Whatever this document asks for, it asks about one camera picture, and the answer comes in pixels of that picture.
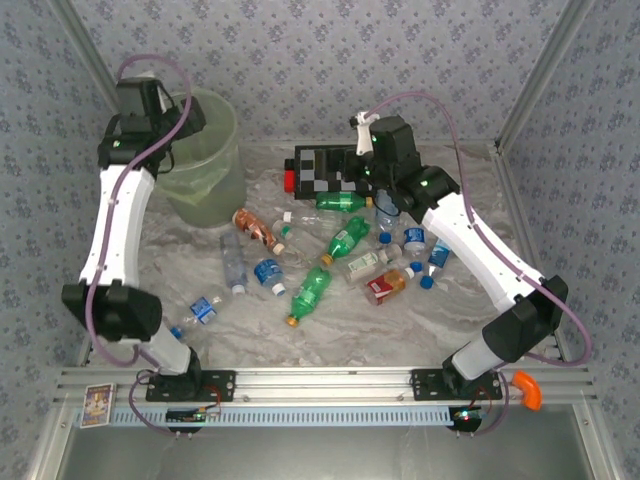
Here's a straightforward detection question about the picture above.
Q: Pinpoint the green plastic bottle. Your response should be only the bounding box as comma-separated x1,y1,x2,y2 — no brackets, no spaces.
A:
319,215,373,267
314,190,376,213
284,265,334,329

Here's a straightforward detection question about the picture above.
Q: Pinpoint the clear bottle white cap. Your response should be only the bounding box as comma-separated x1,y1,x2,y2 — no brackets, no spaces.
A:
281,208,346,236

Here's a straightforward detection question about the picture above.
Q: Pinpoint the clear bottle blue cap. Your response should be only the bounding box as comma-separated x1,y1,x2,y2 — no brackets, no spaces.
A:
373,188,402,245

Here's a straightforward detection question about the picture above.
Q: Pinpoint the clear bottle green neck ring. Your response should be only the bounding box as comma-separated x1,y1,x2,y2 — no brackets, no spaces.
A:
278,224,326,265

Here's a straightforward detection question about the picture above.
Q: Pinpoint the blue label clear bottle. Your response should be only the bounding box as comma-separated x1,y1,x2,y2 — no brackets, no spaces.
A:
418,237,454,291
168,294,232,342
401,226,428,274

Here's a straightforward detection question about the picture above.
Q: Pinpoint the brown plastic bottle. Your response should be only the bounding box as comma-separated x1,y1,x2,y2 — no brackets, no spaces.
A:
231,207,288,256

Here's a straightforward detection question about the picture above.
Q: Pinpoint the white green label bottle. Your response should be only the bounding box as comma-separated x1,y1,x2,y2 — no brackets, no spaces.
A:
343,243,404,287

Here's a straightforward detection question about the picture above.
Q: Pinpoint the blue label bottle white cap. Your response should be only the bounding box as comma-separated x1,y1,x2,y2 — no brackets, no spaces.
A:
252,256,288,297

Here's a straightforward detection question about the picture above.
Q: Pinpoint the clear plastic bottle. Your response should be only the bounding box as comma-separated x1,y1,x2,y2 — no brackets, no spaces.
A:
218,230,249,297

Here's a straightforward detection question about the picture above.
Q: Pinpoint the translucent waste bin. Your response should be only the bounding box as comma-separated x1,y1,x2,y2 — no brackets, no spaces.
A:
157,87,249,229

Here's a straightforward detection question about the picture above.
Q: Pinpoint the black grey checkerboard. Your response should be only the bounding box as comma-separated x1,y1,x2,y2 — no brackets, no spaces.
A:
293,144,376,201

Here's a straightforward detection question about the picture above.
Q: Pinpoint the orange plastic hook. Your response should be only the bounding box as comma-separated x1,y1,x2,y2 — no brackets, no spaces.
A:
514,369,544,412

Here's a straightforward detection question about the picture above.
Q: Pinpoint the right circuit board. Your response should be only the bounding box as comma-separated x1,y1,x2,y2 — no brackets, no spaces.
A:
448,407,489,425

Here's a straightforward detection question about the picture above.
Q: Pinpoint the circuit board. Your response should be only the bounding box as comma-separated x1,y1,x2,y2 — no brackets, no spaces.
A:
164,407,222,425
448,407,489,425

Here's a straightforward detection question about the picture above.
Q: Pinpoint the left circuit board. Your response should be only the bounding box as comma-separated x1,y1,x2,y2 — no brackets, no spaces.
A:
164,407,222,425

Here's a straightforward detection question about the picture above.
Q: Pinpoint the small card sticker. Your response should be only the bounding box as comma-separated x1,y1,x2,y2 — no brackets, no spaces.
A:
79,382,118,429

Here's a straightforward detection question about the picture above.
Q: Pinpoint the aluminium frame post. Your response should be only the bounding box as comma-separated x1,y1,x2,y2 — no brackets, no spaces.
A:
493,0,599,154
47,0,124,101

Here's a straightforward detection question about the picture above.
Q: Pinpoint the aluminium mounting rail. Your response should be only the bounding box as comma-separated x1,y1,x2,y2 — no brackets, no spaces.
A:
53,365,599,407

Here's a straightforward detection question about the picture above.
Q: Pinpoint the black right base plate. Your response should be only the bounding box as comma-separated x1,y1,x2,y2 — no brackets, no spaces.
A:
409,367,504,402

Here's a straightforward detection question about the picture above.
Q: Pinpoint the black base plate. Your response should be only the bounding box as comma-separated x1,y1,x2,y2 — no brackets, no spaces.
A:
409,367,504,402
144,368,237,403

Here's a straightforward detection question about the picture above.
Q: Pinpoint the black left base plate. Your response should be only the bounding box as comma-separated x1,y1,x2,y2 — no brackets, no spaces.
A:
144,368,237,403

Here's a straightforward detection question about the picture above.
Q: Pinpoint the light blue cable duct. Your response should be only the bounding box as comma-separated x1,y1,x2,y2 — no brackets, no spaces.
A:
73,405,471,429

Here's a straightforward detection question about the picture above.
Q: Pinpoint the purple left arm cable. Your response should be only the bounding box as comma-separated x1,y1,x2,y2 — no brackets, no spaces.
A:
85,53,194,442

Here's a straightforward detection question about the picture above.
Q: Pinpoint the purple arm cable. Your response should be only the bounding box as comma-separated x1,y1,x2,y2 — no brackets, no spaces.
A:
85,53,194,442
367,92,594,439

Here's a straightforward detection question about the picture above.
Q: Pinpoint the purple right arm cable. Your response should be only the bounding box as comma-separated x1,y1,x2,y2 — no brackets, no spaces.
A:
367,92,594,439

